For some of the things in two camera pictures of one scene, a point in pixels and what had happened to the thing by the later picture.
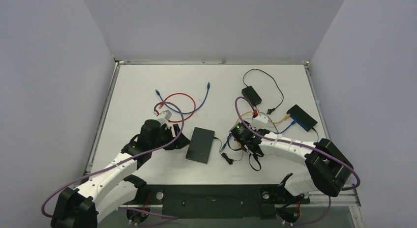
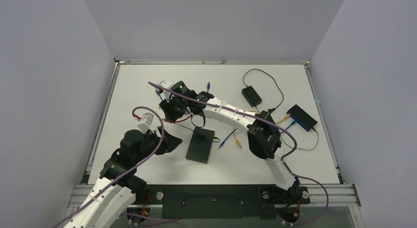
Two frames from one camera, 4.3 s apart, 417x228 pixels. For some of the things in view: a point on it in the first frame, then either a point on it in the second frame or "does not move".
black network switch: [199, 145] does not move
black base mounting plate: [217, 201] does not move
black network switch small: [303, 118] does not move
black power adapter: [226, 158] to [201, 139]
